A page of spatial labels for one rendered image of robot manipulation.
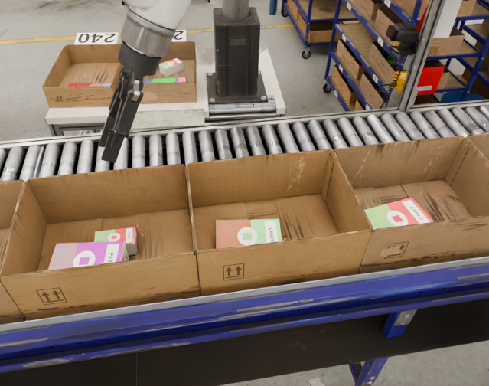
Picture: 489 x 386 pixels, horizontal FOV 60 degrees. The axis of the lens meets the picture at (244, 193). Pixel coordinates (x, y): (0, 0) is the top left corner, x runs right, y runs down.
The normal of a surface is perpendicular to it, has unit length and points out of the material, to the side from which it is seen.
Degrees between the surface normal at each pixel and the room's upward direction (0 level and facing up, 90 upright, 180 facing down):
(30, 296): 90
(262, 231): 0
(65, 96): 91
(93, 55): 89
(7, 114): 0
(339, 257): 90
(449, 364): 0
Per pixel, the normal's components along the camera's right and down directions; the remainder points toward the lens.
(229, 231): 0.01, -0.71
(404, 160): 0.17, 0.69
